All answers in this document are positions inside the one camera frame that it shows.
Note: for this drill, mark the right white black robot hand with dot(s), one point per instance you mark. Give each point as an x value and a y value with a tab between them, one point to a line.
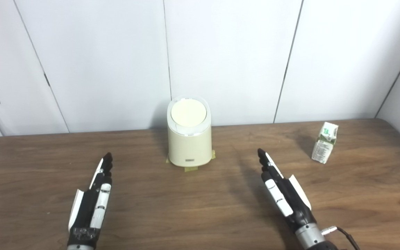
292	201

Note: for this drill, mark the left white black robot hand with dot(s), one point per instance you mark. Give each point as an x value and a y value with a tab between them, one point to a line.
87	208

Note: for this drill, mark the white green milk carton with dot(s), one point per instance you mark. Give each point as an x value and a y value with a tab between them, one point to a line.
323	147

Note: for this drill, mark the cream-colored round bin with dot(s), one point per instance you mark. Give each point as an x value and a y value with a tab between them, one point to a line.
189	147

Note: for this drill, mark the cream round bin lid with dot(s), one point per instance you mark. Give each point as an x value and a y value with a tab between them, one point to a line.
188	113

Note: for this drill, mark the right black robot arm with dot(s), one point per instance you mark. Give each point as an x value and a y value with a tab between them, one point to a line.
309	238

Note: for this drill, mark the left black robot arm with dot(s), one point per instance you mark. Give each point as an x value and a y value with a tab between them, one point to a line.
80	248

